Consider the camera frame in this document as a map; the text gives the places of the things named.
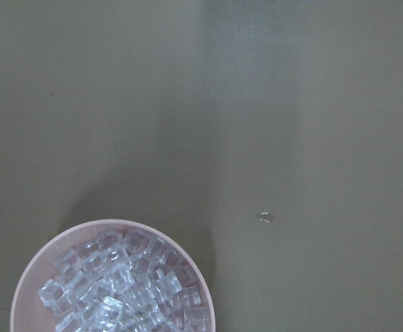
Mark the pink bowl of ice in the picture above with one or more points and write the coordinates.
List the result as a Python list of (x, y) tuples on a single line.
[(112, 275)]

